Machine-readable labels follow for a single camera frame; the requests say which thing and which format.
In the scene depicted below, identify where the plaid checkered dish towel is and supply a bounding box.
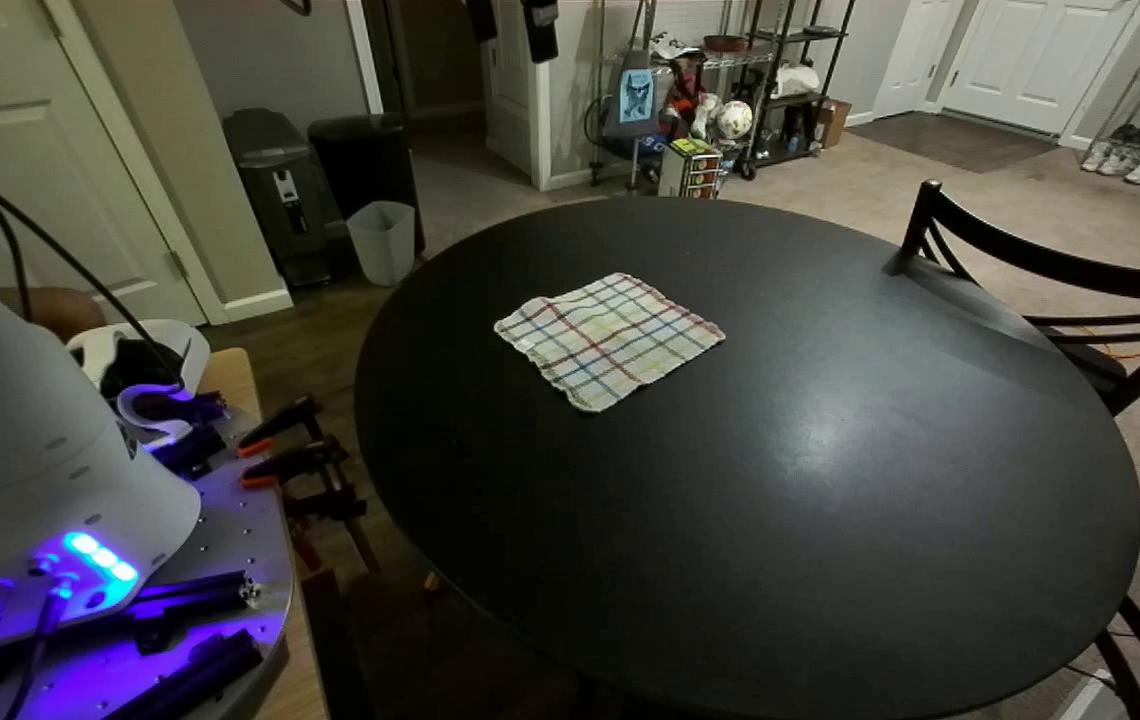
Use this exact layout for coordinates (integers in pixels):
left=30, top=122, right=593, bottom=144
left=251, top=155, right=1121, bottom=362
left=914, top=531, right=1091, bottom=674
left=490, top=271, right=729, bottom=418

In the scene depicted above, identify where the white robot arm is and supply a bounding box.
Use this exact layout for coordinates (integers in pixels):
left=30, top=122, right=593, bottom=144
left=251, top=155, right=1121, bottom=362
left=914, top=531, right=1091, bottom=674
left=0, top=301, right=201, bottom=614

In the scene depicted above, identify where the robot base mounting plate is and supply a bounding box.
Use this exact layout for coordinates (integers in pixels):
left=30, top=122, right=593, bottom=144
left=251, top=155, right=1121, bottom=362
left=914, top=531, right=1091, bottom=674
left=0, top=385, right=264, bottom=720

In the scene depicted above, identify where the round black dining table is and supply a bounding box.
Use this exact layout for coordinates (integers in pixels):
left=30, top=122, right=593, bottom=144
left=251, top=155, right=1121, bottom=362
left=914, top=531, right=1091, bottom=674
left=357, top=198, right=1140, bottom=720

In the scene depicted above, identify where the black orange bar clamp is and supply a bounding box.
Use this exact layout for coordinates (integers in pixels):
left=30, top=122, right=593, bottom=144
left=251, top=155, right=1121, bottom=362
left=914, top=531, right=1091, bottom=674
left=235, top=397, right=324, bottom=456

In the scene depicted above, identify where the blue framed picture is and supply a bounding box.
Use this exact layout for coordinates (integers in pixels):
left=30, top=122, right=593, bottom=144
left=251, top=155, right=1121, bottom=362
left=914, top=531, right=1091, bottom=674
left=617, top=67, right=655, bottom=124

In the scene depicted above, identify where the black trash can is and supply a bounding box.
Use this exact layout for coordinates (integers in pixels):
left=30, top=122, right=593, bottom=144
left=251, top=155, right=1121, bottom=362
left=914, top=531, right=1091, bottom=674
left=308, top=115, right=416, bottom=250

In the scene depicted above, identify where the black metal storage shelf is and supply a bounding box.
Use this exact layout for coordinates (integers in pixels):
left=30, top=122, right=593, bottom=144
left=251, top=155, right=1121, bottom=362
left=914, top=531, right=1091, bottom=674
left=594, top=0, right=857, bottom=189

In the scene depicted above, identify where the dark grey trash bin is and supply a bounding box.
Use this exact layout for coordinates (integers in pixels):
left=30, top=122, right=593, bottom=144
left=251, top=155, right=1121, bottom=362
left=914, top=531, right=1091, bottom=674
left=224, top=107, right=334, bottom=291

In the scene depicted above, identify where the dark door mat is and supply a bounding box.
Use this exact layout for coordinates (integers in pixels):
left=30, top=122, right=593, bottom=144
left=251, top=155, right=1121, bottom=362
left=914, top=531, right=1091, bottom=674
left=859, top=112, right=1052, bottom=171

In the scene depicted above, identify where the white headset on cart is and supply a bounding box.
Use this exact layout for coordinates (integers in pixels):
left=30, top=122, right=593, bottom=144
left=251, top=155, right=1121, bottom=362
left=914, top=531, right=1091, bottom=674
left=67, top=319, right=210, bottom=402

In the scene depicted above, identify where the black chair near door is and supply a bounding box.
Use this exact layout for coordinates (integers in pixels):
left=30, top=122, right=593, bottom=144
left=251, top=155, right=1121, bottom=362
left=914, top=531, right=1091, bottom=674
left=893, top=181, right=1140, bottom=418

